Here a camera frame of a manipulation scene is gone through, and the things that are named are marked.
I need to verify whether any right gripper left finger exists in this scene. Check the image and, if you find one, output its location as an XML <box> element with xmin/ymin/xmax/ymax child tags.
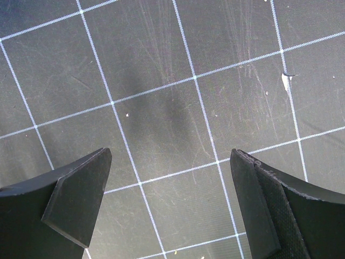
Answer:
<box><xmin>1</xmin><ymin>148</ymin><xmax>112</xmax><ymax>258</ymax></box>

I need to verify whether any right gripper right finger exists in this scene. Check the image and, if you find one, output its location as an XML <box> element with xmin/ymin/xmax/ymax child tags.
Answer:
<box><xmin>230</xmin><ymin>149</ymin><xmax>344</xmax><ymax>258</ymax></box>

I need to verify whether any black grid cutting mat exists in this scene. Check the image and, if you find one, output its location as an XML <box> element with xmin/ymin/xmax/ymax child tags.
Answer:
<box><xmin>1</xmin><ymin>1</ymin><xmax>344</xmax><ymax>258</ymax></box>

